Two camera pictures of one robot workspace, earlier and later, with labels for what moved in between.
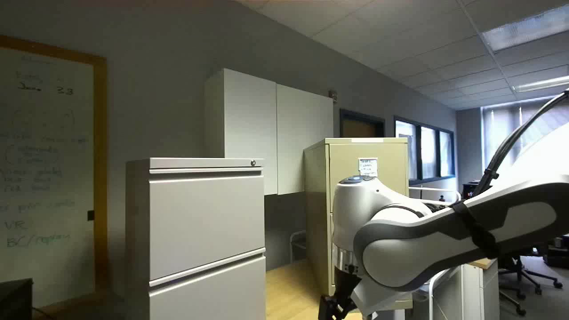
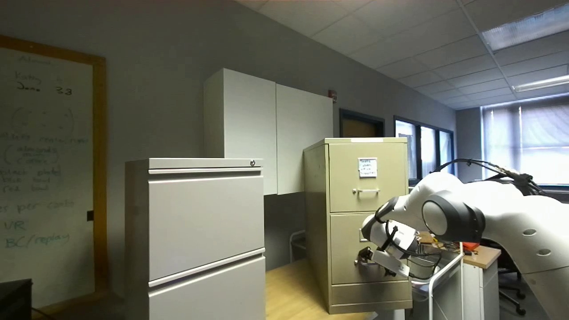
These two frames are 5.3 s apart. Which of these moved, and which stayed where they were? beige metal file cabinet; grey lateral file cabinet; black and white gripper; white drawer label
Moved: black and white gripper
Stayed: grey lateral file cabinet; beige metal file cabinet; white drawer label
